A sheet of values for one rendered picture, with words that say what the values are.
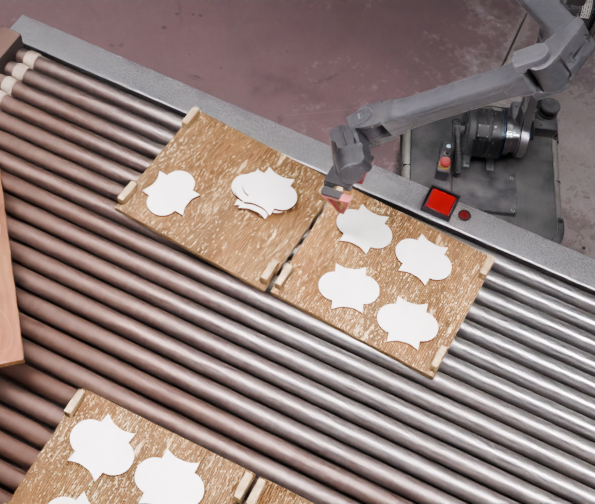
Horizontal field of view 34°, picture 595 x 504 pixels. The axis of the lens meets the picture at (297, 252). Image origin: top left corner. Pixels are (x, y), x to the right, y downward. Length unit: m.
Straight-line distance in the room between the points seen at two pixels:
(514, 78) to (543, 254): 0.62
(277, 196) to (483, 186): 1.14
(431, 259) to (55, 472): 0.95
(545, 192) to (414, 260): 1.16
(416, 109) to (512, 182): 1.37
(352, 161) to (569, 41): 0.48
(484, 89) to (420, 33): 2.10
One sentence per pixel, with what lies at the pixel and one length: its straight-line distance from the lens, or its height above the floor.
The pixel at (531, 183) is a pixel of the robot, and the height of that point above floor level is 0.24.
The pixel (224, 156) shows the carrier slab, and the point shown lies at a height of 0.94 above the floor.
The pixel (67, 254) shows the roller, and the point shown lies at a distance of 2.30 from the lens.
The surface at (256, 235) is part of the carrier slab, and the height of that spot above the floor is 0.94.
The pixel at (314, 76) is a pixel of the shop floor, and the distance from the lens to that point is 3.82.
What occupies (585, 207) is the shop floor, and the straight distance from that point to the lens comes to 3.70.
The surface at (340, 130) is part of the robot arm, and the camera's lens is 2.08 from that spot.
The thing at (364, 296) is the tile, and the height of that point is 0.94.
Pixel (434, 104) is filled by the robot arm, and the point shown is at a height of 1.38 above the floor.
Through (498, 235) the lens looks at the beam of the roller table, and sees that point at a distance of 2.41.
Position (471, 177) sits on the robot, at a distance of 3.31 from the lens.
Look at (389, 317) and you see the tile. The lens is 2.21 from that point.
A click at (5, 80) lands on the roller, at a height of 0.92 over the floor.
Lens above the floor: 2.89
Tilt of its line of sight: 59 degrees down
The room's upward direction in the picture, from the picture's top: 8 degrees clockwise
